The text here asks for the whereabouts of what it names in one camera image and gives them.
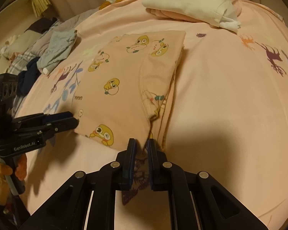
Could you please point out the small white plush toy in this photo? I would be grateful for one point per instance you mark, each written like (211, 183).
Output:
(1, 52)

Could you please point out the lavender grey blanket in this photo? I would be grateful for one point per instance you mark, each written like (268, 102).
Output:
(62, 24)

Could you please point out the plaid cloth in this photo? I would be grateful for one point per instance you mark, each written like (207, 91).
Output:
(20, 63)

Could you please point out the grey crumpled cloth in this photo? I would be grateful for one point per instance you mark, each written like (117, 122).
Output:
(57, 49)

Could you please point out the white folded cloth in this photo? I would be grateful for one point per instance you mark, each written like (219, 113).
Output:
(189, 0)

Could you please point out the yellow fringed cloth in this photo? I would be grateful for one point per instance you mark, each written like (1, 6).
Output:
(40, 2)

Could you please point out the pink cartoon print garment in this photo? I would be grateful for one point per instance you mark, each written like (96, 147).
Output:
(120, 81)

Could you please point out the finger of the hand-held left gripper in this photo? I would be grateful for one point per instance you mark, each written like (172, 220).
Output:
(50, 117)
(62, 124)

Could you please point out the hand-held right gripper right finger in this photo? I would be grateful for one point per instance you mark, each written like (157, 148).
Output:
(151, 165)

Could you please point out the person's left hand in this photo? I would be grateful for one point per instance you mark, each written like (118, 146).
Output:
(0, 182)

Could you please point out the dark navy cloth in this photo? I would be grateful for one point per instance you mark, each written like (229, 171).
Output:
(28, 79)

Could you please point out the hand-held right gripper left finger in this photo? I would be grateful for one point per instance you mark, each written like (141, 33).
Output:
(130, 163)

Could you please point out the pink printed bed sheet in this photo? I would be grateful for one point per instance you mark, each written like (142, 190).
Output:
(225, 95)

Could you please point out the dark brown cloth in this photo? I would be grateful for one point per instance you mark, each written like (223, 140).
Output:
(38, 26)

